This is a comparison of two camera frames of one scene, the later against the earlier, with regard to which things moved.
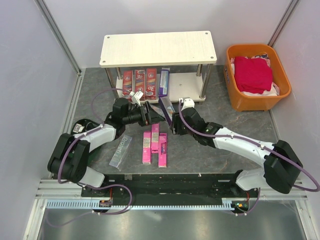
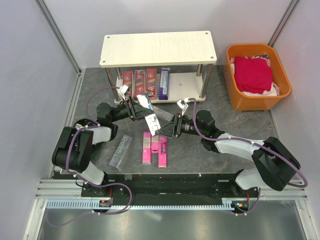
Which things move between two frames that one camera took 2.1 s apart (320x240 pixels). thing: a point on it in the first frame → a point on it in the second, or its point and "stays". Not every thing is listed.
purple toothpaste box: [164, 85] stays
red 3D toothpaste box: [150, 89] stays
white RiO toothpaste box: [167, 108] → [152, 120]
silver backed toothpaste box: [140, 82] stays
